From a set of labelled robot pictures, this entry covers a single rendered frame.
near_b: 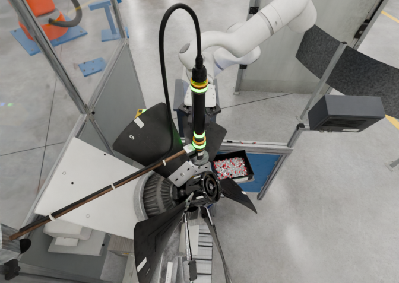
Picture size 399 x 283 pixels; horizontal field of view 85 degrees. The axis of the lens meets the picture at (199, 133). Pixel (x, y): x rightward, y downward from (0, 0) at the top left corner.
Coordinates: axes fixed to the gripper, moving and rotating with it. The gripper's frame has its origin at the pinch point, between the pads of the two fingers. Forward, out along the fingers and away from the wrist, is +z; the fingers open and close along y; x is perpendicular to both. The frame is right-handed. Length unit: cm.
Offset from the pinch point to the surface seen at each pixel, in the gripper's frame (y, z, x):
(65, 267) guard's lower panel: 70, 32, -89
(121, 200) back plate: 27.7, 14.7, -29.2
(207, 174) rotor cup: -3.6, 5.4, -23.1
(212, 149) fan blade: -5.4, -9.2, -28.4
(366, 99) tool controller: -76, -37, -21
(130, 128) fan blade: 21.3, 1.1, -3.4
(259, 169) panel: -42, -37, -92
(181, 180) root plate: 5.8, 8.0, -23.4
